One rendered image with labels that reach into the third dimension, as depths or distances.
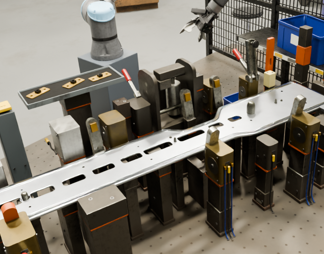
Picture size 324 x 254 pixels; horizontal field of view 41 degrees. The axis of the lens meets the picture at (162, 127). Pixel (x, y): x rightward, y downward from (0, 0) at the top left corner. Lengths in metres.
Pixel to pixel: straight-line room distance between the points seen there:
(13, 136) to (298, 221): 1.06
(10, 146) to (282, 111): 1.01
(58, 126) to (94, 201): 0.34
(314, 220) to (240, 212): 0.26
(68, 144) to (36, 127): 2.38
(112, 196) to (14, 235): 0.28
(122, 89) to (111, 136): 0.54
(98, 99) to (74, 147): 0.61
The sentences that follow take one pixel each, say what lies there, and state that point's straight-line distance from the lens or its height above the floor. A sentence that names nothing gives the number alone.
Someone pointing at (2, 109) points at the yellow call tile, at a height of 1.16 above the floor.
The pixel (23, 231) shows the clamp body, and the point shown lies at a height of 1.06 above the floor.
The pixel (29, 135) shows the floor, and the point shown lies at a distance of 3.75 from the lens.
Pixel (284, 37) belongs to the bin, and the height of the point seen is 1.09.
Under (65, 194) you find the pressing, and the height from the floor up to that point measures 1.00.
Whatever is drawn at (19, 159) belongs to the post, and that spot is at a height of 0.95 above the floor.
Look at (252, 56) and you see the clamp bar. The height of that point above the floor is 1.15.
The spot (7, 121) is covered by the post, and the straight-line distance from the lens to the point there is 1.58.
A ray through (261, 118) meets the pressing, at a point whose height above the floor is 1.00.
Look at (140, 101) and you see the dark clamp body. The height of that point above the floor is 1.08.
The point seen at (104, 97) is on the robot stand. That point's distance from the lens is 2.01.
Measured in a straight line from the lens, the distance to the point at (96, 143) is 1.51.
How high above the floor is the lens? 1.82
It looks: 31 degrees down
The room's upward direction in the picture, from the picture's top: 5 degrees counter-clockwise
